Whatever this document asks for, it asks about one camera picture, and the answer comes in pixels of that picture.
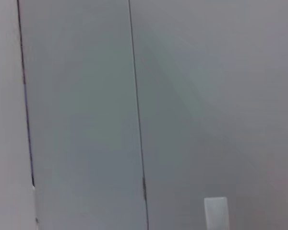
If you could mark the grey marker pen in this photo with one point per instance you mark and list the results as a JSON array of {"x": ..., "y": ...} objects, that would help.
[{"x": 216, "y": 215}]

